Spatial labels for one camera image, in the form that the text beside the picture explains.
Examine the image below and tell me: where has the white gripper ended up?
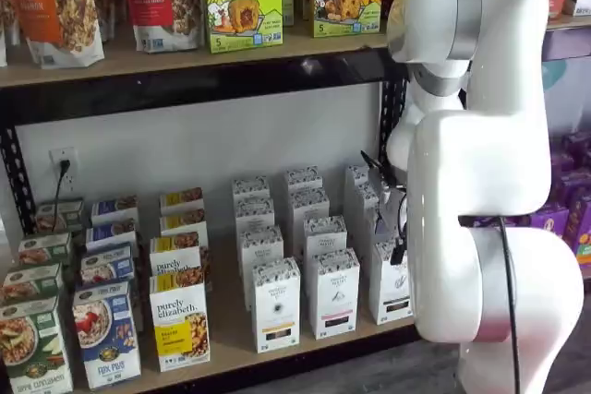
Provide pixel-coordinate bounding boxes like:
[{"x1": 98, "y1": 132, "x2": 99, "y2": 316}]
[{"x1": 375, "y1": 177, "x2": 410, "y2": 268}]

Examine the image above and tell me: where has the white box green strip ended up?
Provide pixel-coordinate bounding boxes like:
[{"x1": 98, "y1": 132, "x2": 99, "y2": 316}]
[
  {"x1": 368, "y1": 237, "x2": 416, "y2": 327},
  {"x1": 344, "y1": 163, "x2": 370, "y2": 215},
  {"x1": 355, "y1": 181, "x2": 382, "y2": 229}
]

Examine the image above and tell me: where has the white box pink strip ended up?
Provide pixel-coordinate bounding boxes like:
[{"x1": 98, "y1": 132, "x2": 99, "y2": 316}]
[
  {"x1": 284, "y1": 164, "x2": 324, "y2": 195},
  {"x1": 308, "y1": 247, "x2": 361, "y2": 340},
  {"x1": 302, "y1": 214, "x2": 348, "y2": 261},
  {"x1": 289, "y1": 187, "x2": 331, "y2": 252}
]

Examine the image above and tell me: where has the white box yellow strip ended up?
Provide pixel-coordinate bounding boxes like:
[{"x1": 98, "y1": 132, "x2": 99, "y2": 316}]
[
  {"x1": 251, "y1": 257, "x2": 302, "y2": 354},
  {"x1": 231, "y1": 175, "x2": 271, "y2": 204},
  {"x1": 236, "y1": 225, "x2": 285, "y2": 313},
  {"x1": 234, "y1": 197, "x2": 276, "y2": 234}
]

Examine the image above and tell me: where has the purple Annie's box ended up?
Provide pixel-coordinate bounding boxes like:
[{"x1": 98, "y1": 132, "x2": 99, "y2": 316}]
[
  {"x1": 561, "y1": 133, "x2": 591, "y2": 169},
  {"x1": 530, "y1": 207, "x2": 573, "y2": 255},
  {"x1": 565, "y1": 194, "x2": 591, "y2": 270},
  {"x1": 551, "y1": 167, "x2": 591, "y2": 210}
]

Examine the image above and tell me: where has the wooden shelf board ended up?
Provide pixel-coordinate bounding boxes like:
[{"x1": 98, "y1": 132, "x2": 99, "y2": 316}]
[
  {"x1": 544, "y1": 12, "x2": 591, "y2": 31},
  {"x1": 0, "y1": 190, "x2": 419, "y2": 394},
  {"x1": 0, "y1": 19, "x2": 399, "y2": 90}
]

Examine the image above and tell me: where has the white yellow purely elizabeth box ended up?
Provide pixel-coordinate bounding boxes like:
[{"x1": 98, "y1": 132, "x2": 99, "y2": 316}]
[
  {"x1": 159, "y1": 186, "x2": 205, "y2": 216},
  {"x1": 159, "y1": 208, "x2": 208, "y2": 241},
  {"x1": 148, "y1": 266, "x2": 212, "y2": 374},
  {"x1": 148, "y1": 231, "x2": 205, "y2": 278}
]

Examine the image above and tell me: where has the black metal shelf rack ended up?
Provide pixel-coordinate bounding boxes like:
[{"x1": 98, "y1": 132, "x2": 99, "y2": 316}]
[{"x1": 0, "y1": 0, "x2": 527, "y2": 394}]

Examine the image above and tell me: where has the blue flax plus oatmeal box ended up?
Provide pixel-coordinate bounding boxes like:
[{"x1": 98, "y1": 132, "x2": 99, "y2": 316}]
[
  {"x1": 85, "y1": 217, "x2": 139, "y2": 252},
  {"x1": 79, "y1": 241, "x2": 136, "y2": 288},
  {"x1": 72, "y1": 280, "x2": 142, "y2": 390},
  {"x1": 90, "y1": 194, "x2": 139, "y2": 227}
]

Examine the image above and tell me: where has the green oatmeal box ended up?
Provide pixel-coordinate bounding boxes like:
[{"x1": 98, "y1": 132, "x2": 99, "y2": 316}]
[
  {"x1": 18, "y1": 231, "x2": 74, "y2": 271},
  {"x1": 1, "y1": 261, "x2": 65, "y2": 308},
  {"x1": 0, "y1": 295, "x2": 75, "y2": 394},
  {"x1": 35, "y1": 198, "x2": 86, "y2": 236}
]

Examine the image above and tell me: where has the pale plastic wrapped package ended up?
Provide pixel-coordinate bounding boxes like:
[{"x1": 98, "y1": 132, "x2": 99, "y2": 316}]
[{"x1": 543, "y1": 60, "x2": 591, "y2": 137}]

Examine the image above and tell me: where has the granola bag red label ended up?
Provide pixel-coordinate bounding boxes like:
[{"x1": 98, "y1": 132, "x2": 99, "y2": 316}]
[{"x1": 118, "y1": 0, "x2": 205, "y2": 53}]

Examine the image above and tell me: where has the granola bag orange label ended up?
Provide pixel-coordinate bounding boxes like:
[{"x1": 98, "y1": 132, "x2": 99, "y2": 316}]
[{"x1": 2, "y1": 0, "x2": 106, "y2": 67}]

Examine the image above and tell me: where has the granola bag blue label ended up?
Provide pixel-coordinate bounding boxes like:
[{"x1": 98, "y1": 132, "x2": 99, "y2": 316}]
[{"x1": 0, "y1": 0, "x2": 10, "y2": 67}]

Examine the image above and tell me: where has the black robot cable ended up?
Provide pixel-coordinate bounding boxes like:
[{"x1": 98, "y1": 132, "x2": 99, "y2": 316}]
[{"x1": 359, "y1": 149, "x2": 523, "y2": 394}]

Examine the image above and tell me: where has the white wall outlet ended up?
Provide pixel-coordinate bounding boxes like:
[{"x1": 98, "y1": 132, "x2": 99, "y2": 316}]
[{"x1": 49, "y1": 148, "x2": 78, "y2": 192}]

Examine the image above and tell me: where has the black power plug cord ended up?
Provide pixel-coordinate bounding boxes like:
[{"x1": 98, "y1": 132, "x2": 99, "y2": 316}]
[{"x1": 51, "y1": 159, "x2": 72, "y2": 232}]

